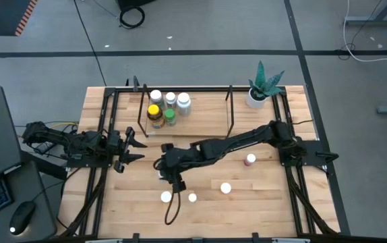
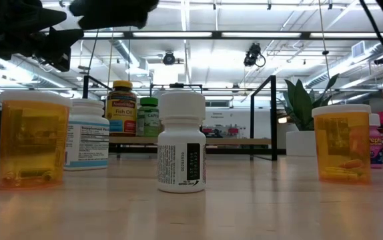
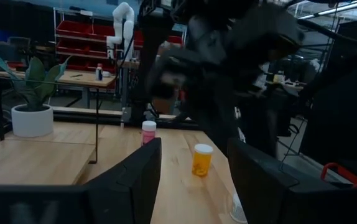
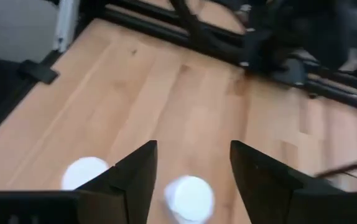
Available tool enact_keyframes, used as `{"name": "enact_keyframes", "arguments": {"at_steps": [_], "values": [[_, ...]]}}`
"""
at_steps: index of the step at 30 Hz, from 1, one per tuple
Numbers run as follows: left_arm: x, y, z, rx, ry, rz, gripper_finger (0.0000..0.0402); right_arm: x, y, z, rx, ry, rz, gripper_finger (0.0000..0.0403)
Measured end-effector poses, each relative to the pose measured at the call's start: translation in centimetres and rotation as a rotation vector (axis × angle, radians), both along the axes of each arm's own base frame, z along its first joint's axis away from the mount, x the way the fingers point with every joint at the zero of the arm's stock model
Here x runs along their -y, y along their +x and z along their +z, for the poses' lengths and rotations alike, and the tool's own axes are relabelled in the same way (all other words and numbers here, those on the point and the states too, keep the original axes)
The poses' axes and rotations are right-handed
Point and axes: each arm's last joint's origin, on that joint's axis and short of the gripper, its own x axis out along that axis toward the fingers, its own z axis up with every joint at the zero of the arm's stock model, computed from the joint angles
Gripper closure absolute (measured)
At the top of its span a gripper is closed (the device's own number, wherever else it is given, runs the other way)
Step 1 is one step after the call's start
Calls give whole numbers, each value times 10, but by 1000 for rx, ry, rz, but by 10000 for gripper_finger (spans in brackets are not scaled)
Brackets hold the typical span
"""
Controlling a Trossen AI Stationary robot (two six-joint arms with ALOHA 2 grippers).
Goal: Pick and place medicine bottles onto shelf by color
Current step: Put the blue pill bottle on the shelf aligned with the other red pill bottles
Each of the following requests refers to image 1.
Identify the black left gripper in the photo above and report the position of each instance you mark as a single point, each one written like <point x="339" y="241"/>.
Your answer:
<point x="117" y="145"/>

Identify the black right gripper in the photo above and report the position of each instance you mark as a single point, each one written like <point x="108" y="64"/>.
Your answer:
<point x="176" y="162"/>

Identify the brown fish oil bottle yellow cap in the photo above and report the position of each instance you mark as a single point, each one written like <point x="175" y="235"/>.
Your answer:
<point x="153" y="110"/>

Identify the green caffeine bottle green cap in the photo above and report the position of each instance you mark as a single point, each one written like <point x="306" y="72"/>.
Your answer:
<point x="170" y="114"/>

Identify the clear bottle green label white cap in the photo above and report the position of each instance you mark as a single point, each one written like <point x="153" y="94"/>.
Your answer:
<point x="155" y="95"/>

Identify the small white bottle grey label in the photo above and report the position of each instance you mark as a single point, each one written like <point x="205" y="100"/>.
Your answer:
<point x="170" y="98"/>

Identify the large plain white bottle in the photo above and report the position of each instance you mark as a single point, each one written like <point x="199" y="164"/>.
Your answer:
<point x="183" y="99"/>

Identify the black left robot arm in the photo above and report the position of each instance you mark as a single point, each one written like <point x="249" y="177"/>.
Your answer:
<point x="62" y="138"/>

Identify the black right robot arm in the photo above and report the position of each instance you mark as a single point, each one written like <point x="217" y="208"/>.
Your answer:
<point x="240" y="140"/>

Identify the pink-capped small bottle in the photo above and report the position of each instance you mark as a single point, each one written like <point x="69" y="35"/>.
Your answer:
<point x="250" y="158"/>

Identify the black rectangular control box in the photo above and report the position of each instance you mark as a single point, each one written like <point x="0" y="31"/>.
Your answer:
<point x="43" y="148"/>

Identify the green plant in white pot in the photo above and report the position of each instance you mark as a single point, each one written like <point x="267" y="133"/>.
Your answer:
<point x="255" y="99"/>

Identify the black computer mouse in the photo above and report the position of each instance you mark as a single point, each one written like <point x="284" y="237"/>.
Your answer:
<point x="21" y="218"/>

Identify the black stand base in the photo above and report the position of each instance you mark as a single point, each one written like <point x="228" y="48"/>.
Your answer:
<point x="133" y="2"/>

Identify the black mat orange stripes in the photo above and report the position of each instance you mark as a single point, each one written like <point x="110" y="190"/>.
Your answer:
<point x="4" y="17"/>

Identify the grey desk leg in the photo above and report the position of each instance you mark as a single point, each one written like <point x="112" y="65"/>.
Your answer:
<point x="372" y="21"/>

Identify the wooden shelf black metal frame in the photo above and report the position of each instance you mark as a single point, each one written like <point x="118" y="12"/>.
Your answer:
<point x="197" y="118"/>

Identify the black metal rig frame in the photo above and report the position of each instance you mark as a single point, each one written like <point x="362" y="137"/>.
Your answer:
<point x="193" y="88"/>

